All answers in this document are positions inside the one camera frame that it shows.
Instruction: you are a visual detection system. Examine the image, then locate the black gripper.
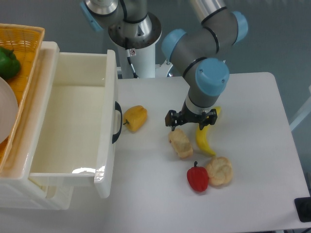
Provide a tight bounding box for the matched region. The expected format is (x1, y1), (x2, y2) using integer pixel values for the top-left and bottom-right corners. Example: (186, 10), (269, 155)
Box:
(165, 106), (217, 131)

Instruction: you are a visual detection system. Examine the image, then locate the square bread loaf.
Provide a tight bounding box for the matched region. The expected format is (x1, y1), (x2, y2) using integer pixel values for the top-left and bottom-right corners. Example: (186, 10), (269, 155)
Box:
(168, 129), (193, 159)

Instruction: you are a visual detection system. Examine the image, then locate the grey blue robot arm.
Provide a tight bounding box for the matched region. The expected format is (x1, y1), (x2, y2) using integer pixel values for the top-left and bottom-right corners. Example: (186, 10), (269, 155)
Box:
(80, 0), (248, 129)

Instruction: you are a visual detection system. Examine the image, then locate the round knotted bread roll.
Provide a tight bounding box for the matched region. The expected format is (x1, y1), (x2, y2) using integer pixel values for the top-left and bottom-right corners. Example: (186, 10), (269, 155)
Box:
(205, 157), (233, 186)

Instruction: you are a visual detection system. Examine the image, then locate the yellow banana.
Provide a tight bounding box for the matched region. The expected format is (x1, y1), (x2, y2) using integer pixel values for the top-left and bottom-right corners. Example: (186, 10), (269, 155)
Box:
(195, 106), (222, 156)

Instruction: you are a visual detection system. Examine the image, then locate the yellow bell pepper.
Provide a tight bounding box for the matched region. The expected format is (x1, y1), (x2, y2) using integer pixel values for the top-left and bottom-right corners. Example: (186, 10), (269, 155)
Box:
(123, 105), (148, 132)

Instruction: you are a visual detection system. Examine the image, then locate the red bell pepper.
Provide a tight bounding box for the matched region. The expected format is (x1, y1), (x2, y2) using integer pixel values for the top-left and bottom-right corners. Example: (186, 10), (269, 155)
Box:
(187, 161), (209, 192)

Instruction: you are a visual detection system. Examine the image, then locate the white plastic drawer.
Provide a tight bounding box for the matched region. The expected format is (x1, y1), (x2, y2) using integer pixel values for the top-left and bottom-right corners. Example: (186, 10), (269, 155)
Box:
(30, 50), (122, 198)

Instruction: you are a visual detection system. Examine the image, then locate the black device at table edge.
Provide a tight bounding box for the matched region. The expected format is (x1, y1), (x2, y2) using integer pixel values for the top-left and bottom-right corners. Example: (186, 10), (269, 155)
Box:
(294, 197), (311, 222)

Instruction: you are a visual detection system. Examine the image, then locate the orange woven basket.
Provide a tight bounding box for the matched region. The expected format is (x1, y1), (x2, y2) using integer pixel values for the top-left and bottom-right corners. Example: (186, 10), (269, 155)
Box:
(0, 23), (45, 169)

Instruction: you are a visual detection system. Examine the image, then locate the white round plate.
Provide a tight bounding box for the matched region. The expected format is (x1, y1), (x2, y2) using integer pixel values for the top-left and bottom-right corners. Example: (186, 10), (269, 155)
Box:
(0, 78), (18, 143)

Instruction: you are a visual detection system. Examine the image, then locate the green bell pepper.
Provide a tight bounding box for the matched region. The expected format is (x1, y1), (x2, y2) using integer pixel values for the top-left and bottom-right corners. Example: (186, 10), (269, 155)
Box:
(0, 47), (21, 80)

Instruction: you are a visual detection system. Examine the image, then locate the white plastic drawer cabinet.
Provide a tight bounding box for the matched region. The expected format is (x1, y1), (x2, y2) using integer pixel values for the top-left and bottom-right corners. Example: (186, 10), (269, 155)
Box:
(0, 42), (73, 210)

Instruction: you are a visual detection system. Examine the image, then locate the black cable on pedestal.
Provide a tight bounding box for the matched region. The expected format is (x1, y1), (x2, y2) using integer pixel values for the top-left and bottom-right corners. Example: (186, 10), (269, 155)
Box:
(124, 37), (139, 79)

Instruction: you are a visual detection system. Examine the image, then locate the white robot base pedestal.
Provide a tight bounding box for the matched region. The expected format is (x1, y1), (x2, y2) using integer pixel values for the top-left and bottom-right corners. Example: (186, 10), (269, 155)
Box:
(116, 40), (176, 79)

